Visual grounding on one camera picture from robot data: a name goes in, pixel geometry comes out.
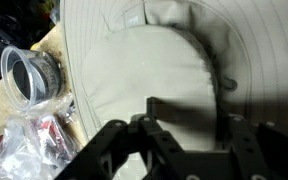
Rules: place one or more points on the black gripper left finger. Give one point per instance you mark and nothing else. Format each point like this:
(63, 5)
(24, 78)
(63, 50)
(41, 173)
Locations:
(160, 133)

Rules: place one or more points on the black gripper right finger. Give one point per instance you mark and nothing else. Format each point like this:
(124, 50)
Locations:
(270, 156)

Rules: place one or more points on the clear plastic bags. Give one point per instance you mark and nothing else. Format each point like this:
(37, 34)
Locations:
(27, 150)

